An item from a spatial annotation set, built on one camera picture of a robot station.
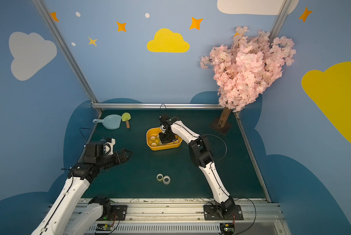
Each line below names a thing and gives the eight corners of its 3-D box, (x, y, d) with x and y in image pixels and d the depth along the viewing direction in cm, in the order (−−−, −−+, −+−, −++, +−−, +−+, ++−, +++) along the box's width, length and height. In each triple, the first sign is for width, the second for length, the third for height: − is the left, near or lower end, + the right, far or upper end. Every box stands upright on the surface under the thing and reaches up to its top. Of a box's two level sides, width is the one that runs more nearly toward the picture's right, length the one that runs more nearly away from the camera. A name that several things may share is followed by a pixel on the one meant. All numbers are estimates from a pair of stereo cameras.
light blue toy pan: (91, 129, 112) (89, 127, 110) (97, 117, 120) (95, 114, 118) (119, 129, 113) (117, 127, 110) (123, 117, 121) (122, 114, 118)
